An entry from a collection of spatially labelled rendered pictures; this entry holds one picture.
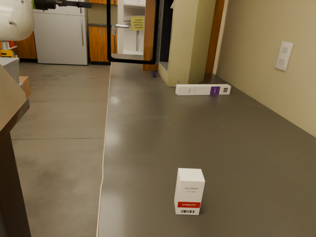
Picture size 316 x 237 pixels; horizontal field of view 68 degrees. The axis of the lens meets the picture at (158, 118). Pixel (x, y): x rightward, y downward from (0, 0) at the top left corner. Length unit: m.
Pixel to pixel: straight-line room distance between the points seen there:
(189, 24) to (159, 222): 0.95
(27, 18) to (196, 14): 0.72
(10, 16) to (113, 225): 0.70
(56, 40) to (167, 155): 5.74
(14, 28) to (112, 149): 0.50
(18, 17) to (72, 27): 5.24
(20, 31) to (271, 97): 1.02
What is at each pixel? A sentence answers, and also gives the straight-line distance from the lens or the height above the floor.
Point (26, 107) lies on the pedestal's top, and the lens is 1.03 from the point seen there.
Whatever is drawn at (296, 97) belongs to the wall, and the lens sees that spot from 1.07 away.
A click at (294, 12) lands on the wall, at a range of 1.15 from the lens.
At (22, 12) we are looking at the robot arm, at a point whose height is 1.25.
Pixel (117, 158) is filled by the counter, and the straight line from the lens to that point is 0.61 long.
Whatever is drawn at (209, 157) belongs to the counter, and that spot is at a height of 0.94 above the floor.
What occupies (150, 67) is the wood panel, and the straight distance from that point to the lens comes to 1.58.
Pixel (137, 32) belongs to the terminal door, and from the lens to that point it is 1.49.
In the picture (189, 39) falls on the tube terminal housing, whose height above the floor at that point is 1.18.
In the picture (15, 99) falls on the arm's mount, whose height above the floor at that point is 0.98.
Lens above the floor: 1.28
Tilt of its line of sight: 24 degrees down
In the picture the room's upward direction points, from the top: 5 degrees clockwise
